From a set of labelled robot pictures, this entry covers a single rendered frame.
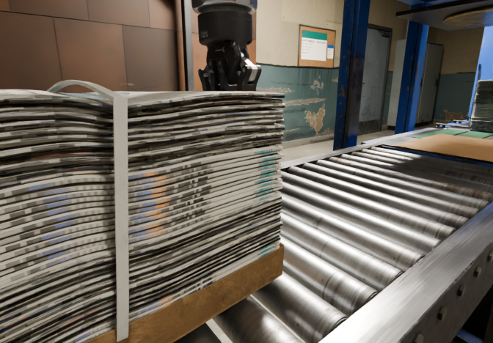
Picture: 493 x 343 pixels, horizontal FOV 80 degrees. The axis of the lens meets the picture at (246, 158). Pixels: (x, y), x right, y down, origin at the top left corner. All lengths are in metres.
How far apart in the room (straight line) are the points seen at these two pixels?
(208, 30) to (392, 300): 0.40
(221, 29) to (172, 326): 0.34
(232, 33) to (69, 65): 2.92
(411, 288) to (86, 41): 3.20
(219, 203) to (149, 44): 3.24
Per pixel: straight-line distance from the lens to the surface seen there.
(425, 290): 0.44
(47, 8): 3.32
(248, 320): 0.36
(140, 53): 3.44
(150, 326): 0.30
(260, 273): 0.37
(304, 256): 0.45
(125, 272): 0.26
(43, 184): 0.23
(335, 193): 0.71
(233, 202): 0.30
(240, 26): 0.41
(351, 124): 1.42
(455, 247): 0.57
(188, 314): 0.32
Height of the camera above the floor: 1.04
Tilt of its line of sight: 14 degrees down
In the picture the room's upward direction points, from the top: straight up
